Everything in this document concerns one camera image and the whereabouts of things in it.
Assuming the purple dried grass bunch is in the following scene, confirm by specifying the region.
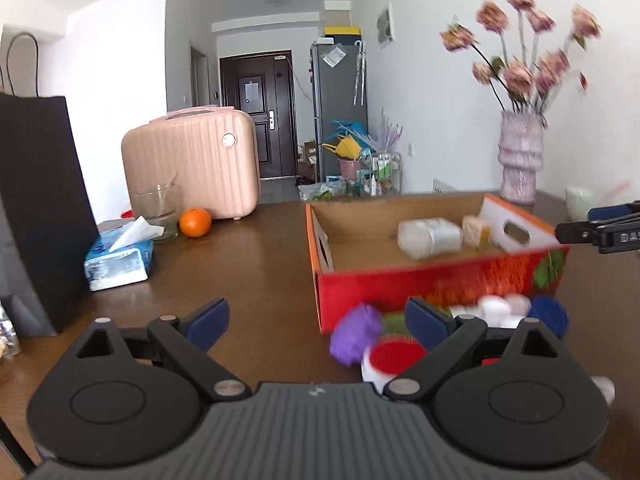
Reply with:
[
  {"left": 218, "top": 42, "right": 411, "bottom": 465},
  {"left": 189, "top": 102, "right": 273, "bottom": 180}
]
[{"left": 377, "top": 107, "right": 403, "bottom": 153}]

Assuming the pink ribbed suitcase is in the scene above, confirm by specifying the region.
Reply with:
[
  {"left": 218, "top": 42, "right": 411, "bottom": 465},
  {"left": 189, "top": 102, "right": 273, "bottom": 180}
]
[{"left": 121, "top": 106, "right": 262, "bottom": 222}]

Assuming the red cardboard box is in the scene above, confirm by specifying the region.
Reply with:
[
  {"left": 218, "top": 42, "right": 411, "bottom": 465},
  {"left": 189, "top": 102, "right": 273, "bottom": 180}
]
[{"left": 305, "top": 192, "right": 571, "bottom": 334}]

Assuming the grey refrigerator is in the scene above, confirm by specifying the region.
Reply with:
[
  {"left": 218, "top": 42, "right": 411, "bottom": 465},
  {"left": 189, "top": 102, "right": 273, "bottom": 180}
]
[{"left": 310, "top": 37, "right": 369, "bottom": 181}]

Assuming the orange fruit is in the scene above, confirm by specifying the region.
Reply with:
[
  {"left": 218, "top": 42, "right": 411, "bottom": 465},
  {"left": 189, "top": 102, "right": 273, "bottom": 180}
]
[{"left": 179, "top": 207, "right": 213, "bottom": 239}]

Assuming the clear drinking glass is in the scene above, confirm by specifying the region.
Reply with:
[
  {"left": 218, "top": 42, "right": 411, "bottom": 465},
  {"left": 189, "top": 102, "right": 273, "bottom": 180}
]
[{"left": 132, "top": 184, "right": 182, "bottom": 242}]

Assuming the blue and yellow decoration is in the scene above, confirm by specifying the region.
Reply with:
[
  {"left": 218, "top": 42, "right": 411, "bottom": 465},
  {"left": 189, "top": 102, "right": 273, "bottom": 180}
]
[{"left": 322, "top": 120, "right": 383, "bottom": 161}]

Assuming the small yellowish white container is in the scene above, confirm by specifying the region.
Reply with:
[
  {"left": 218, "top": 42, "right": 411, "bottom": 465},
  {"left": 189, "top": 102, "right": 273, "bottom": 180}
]
[{"left": 461, "top": 215, "right": 494, "bottom": 250}]

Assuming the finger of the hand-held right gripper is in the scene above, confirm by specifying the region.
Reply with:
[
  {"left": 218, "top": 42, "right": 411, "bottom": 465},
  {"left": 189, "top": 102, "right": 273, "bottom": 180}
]
[
  {"left": 588, "top": 201, "right": 640, "bottom": 224},
  {"left": 555, "top": 220, "right": 601, "bottom": 245}
]

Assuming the clear hanging umbrella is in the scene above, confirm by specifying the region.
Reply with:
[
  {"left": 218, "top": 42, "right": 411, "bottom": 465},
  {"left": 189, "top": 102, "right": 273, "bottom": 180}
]
[{"left": 352, "top": 40, "right": 368, "bottom": 106}]

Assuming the purple ceramic vase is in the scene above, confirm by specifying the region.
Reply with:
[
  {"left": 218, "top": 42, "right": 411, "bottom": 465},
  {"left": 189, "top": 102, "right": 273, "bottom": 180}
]
[{"left": 497, "top": 110, "right": 546, "bottom": 206}]

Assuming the green fuzzy ball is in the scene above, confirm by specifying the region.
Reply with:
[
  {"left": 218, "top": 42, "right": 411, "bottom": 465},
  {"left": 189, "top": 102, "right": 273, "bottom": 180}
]
[{"left": 382, "top": 311, "right": 416, "bottom": 336}]

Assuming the white wall panel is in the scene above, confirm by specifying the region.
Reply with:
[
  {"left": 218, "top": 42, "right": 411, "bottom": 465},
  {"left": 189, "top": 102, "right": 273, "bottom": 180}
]
[{"left": 376, "top": 2, "right": 396, "bottom": 48}]

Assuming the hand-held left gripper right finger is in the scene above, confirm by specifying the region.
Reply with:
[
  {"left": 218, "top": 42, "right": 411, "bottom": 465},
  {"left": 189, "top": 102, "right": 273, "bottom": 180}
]
[{"left": 382, "top": 297, "right": 562, "bottom": 404}]

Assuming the white ceramic bowl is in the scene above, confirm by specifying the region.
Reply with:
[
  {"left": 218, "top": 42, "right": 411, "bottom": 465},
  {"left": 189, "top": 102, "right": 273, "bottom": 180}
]
[{"left": 565, "top": 186, "right": 608, "bottom": 222}]

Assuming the white jar with red lid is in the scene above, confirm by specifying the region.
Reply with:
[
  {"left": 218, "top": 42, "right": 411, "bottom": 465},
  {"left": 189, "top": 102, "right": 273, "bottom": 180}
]
[{"left": 360, "top": 336, "right": 430, "bottom": 397}]

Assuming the white interior door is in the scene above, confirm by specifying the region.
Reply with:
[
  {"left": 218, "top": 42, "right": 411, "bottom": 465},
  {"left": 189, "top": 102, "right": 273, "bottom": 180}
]
[{"left": 190, "top": 42, "right": 210, "bottom": 111}]

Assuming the pink spoon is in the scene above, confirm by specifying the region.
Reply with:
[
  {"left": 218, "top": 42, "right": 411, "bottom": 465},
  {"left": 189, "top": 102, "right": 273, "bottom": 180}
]
[{"left": 602, "top": 180, "right": 632, "bottom": 201}]

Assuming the cluster of white round containers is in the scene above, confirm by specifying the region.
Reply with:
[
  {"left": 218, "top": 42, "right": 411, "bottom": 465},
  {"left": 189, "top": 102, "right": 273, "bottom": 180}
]
[{"left": 449, "top": 294, "right": 533, "bottom": 330}]

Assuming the green plastic bag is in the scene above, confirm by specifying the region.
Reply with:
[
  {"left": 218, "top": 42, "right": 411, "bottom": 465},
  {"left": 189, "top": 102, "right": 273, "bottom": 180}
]
[{"left": 298, "top": 181, "right": 347, "bottom": 203}]

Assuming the snack packet with red label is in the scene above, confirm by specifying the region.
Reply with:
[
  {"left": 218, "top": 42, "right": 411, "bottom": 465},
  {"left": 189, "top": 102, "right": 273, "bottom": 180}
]
[{"left": 0, "top": 302, "right": 22, "bottom": 358}]

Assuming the small white round cap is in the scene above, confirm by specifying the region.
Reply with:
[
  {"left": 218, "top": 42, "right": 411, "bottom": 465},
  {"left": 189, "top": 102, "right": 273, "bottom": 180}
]
[{"left": 592, "top": 376, "right": 615, "bottom": 404}]

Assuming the blue tissue pack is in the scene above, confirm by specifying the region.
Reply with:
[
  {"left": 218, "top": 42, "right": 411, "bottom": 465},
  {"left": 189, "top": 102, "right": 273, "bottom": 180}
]
[{"left": 83, "top": 216, "right": 165, "bottom": 292}]

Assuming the dried pink rose bouquet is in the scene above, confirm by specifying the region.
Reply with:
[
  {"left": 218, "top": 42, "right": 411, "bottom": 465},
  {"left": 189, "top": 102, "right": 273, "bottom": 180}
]
[{"left": 440, "top": 0, "right": 603, "bottom": 116}]

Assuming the small trolley with bottles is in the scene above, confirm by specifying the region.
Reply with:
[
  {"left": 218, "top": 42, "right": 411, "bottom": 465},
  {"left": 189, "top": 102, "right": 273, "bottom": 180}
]
[{"left": 357, "top": 151, "right": 402, "bottom": 197}]

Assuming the dark brown entrance door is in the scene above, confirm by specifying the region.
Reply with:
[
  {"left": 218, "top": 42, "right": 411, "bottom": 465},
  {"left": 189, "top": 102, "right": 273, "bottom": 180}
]
[{"left": 220, "top": 50, "right": 298, "bottom": 181}]

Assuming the purple yarn ball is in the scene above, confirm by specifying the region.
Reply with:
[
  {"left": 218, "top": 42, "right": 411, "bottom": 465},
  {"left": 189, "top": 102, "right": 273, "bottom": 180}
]
[{"left": 329, "top": 303, "right": 385, "bottom": 367}]

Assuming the blue yarn ball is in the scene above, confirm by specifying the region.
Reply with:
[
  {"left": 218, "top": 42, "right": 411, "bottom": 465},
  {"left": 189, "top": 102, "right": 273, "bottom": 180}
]
[{"left": 529, "top": 295, "right": 571, "bottom": 337}]

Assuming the black paper bag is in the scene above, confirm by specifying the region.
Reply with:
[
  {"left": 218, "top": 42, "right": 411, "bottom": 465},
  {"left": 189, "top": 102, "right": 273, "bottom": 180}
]
[{"left": 0, "top": 32, "right": 101, "bottom": 337}]

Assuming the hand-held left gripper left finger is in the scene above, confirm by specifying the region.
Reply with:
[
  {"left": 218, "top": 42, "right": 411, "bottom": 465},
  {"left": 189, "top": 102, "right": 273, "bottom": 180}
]
[{"left": 75, "top": 297, "right": 252, "bottom": 402}]

